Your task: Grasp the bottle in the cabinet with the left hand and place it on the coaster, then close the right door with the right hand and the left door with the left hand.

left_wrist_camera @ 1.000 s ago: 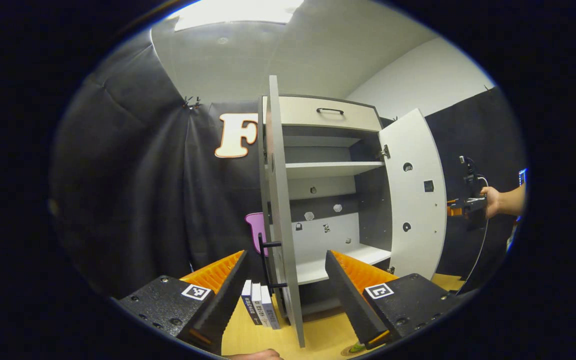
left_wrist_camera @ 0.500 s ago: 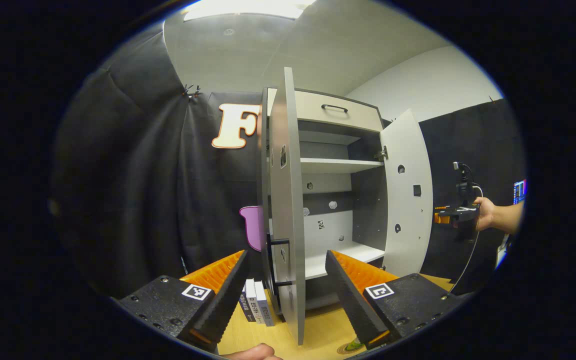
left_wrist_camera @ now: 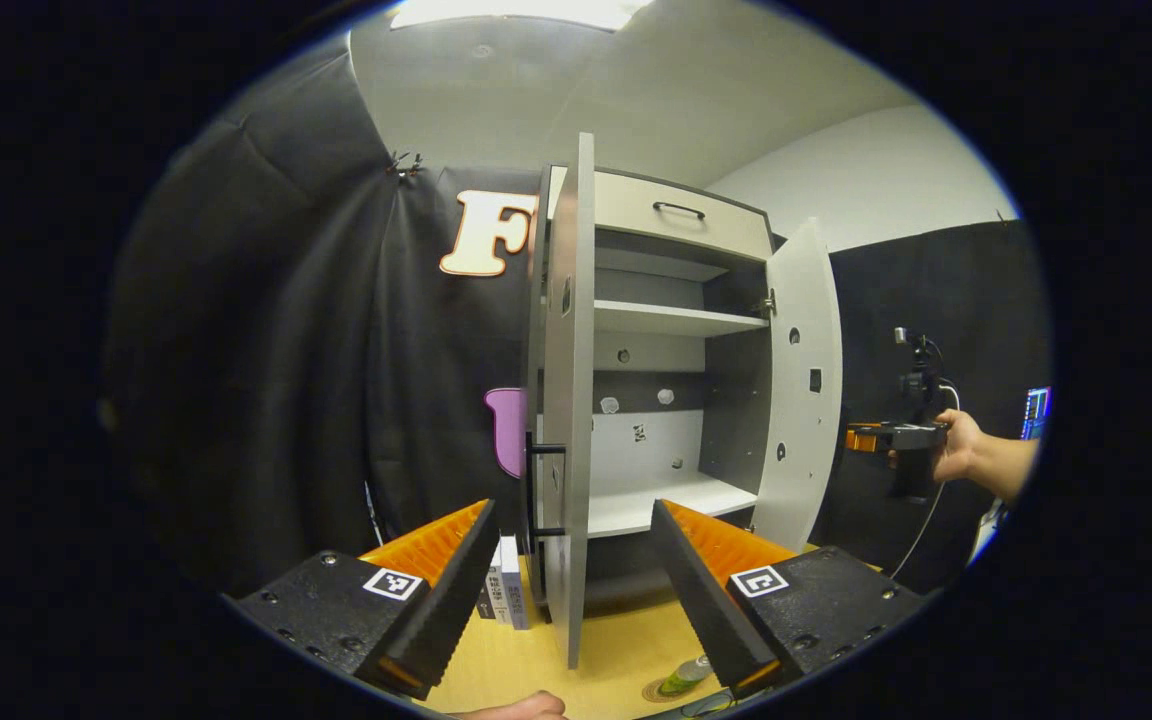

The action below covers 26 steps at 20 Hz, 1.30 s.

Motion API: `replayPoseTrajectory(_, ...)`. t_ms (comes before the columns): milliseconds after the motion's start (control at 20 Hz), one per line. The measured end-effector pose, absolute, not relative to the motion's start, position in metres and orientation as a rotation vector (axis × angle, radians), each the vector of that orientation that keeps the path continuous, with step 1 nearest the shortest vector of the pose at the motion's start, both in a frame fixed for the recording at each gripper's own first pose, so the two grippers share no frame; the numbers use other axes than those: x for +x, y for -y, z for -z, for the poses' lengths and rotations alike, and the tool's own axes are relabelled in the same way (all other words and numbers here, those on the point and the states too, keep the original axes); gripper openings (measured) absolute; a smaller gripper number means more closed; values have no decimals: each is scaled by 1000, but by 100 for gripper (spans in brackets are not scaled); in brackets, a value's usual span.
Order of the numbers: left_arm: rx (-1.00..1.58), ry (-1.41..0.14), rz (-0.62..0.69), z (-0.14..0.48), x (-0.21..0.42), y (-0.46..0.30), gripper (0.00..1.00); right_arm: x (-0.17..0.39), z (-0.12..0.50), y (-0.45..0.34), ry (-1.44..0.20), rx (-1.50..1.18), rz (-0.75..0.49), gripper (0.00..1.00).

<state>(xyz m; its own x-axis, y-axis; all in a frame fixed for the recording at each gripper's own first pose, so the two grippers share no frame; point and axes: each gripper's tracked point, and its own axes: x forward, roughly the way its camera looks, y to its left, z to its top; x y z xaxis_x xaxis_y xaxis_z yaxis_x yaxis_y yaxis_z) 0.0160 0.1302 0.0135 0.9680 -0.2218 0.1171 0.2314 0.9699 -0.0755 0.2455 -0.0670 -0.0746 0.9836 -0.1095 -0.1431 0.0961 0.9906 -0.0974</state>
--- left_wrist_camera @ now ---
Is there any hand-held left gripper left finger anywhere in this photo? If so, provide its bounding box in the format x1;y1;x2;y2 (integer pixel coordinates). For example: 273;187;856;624
226;498;500;701

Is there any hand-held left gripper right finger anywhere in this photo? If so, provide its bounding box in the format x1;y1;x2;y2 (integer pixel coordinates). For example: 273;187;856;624
650;498;927;699

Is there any white cabinet door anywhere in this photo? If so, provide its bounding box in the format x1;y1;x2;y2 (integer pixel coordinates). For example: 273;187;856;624
751;217;845;554
541;132;597;669

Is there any green bottle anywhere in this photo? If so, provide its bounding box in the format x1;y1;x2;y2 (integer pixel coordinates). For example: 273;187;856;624
658;655;715;698

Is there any round coaster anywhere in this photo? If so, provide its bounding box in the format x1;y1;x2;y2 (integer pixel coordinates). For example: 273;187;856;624
641;676;702;704

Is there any white and grey cabinet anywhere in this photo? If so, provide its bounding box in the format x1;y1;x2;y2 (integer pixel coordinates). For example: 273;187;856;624
526;165;777;616

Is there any white cabinet shelf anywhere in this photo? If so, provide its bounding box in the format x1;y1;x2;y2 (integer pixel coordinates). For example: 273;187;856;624
593;300;770;338

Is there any white cabinet drawer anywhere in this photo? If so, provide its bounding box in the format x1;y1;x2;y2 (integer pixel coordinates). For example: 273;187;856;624
591;170;775;261

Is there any white paper box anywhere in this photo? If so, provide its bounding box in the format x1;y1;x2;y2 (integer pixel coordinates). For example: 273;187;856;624
476;535;530;631

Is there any computer monitor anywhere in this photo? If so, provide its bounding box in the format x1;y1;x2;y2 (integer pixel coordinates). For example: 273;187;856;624
1021;386;1053;441

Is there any black backdrop cloth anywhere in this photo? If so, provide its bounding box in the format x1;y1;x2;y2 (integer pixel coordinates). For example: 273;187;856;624
101;40;1052;601

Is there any ceiling light panel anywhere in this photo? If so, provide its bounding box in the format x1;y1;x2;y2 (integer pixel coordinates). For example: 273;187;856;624
391;0;652;31

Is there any white cable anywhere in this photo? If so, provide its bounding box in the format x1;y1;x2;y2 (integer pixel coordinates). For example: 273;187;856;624
886;380;962;581

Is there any black door handle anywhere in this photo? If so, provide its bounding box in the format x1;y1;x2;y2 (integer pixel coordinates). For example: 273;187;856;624
524;432;569;539

